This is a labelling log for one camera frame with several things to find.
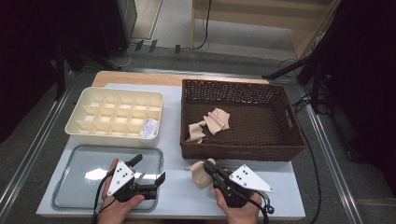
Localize cream divided storage box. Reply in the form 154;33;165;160
64;86;165;148

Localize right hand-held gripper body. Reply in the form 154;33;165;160
212;164;275;209

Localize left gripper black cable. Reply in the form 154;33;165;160
92;169;115;224

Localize white sock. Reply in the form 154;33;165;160
138;118;161;140

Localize metal rail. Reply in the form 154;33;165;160
0;70;78;206
298;83;365;224

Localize brown woven basket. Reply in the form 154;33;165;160
179;78;307;162

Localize person's right hand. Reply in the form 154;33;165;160
214;188;263;224

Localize black floor cable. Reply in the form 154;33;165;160
292;92;322;224

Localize black cabinet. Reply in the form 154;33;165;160
94;0;138;59

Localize black hanging cable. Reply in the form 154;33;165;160
191;0;213;51

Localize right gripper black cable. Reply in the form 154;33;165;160
248;190;276;224

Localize black tripod stand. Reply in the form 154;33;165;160
54;38;122;101

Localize clear lid with round knob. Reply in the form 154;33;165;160
50;144;165;211

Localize person's left hand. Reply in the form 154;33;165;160
97;158;146;224

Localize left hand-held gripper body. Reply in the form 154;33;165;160
106;160;158;203

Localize black metal stand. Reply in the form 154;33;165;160
261;46;332;115

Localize white floor cable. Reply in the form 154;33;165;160
116;43;139;68

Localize light wooden shelf unit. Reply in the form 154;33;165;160
190;0;342;60

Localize dark curtain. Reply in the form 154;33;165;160
311;0;396;197
0;0;101;144

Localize white table mat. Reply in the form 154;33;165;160
36;82;306;218

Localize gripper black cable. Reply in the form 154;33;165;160
92;169;115;224
248;190;276;224

